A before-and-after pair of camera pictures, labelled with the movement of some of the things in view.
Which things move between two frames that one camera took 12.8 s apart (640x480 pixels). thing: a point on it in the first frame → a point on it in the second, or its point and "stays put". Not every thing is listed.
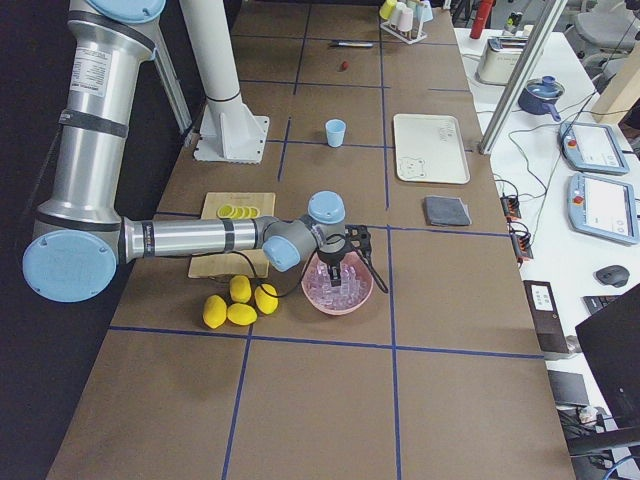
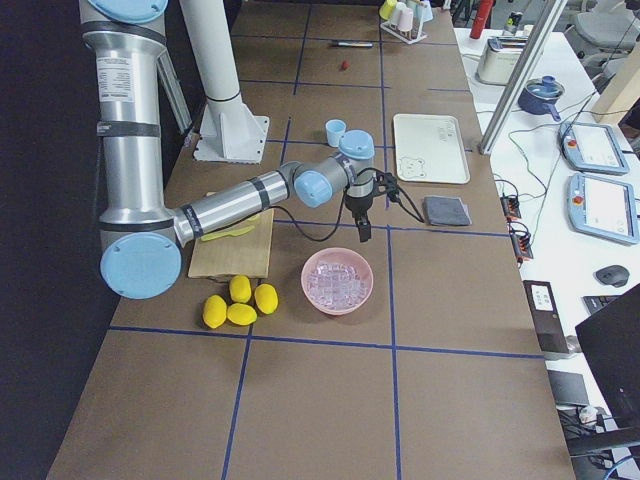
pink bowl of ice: [356, 285] stays put
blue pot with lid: [539, 94] stays put
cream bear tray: [429, 148] stays put
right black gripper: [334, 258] → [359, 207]
